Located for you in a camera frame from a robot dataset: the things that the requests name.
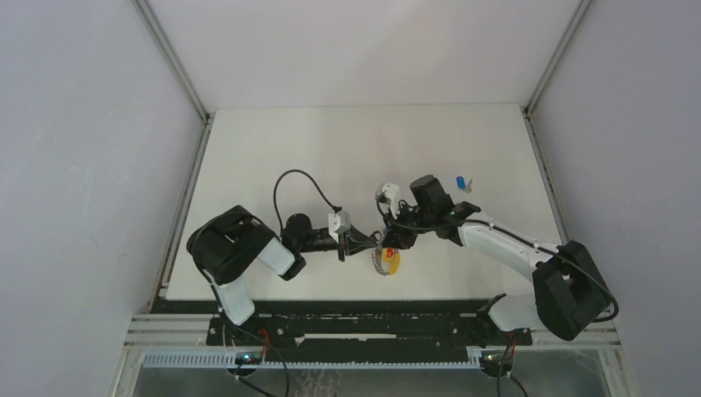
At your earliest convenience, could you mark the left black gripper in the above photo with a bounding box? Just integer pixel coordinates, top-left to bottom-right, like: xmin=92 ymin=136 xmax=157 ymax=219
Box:
xmin=297 ymin=222 xmax=376 ymax=261

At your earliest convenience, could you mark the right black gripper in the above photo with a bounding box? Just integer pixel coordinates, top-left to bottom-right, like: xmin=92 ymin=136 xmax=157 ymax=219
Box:
xmin=383 ymin=201 xmax=435 ymax=250

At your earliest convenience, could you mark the metal key organizer ring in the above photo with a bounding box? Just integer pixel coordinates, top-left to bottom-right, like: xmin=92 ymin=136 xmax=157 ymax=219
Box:
xmin=372 ymin=230 xmax=402 ymax=277

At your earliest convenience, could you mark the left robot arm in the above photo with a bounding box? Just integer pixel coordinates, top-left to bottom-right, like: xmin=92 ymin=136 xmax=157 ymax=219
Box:
xmin=186 ymin=205 xmax=380 ymax=345

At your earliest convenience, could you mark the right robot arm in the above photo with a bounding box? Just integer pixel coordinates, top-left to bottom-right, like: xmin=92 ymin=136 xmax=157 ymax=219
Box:
xmin=374 ymin=175 xmax=620 ymax=344

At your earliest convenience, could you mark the blue tagged key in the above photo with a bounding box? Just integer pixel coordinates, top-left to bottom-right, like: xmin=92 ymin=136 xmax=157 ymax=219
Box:
xmin=455 ymin=175 xmax=473 ymax=194

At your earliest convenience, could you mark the right green circuit board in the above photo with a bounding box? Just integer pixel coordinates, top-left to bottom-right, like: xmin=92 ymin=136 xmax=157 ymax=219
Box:
xmin=479 ymin=352 xmax=514 ymax=378

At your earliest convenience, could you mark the green circuit board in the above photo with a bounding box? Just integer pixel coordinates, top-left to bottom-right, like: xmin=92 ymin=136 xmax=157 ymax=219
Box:
xmin=235 ymin=352 xmax=264 ymax=366
xmin=479 ymin=352 xmax=514 ymax=378

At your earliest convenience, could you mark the left green circuit board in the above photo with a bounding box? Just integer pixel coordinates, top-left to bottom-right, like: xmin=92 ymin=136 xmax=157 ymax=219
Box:
xmin=235 ymin=352 xmax=264 ymax=366

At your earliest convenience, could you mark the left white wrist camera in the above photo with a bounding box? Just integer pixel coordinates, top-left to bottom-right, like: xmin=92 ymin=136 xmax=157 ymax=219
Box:
xmin=327 ymin=210 xmax=352 ymax=243

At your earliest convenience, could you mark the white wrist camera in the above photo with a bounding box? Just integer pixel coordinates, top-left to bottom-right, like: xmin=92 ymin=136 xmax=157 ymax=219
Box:
xmin=375 ymin=183 xmax=401 ymax=218
xmin=327 ymin=210 xmax=352 ymax=243

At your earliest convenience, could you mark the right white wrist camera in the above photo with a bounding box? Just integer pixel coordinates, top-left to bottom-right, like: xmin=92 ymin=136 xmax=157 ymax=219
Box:
xmin=375 ymin=183 xmax=401 ymax=218

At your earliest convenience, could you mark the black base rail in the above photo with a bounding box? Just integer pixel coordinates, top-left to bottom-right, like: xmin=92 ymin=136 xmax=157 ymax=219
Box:
xmin=206 ymin=299 xmax=533 ymax=362

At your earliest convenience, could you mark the left black camera cable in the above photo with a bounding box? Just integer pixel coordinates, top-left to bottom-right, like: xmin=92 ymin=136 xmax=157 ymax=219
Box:
xmin=186 ymin=169 xmax=343 ymax=275

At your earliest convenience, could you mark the black camera cable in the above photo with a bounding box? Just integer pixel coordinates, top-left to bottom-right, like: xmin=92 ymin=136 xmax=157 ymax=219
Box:
xmin=186 ymin=169 xmax=343 ymax=275
xmin=375 ymin=197 xmax=620 ymax=324

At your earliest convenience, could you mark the right black camera cable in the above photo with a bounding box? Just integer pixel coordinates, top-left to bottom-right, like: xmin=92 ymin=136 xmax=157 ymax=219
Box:
xmin=375 ymin=197 xmax=620 ymax=324

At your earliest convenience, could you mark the white slotted cable duct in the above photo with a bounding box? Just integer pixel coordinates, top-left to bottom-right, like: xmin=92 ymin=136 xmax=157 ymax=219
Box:
xmin=141 ymin=351 xmax=481 ymax=370

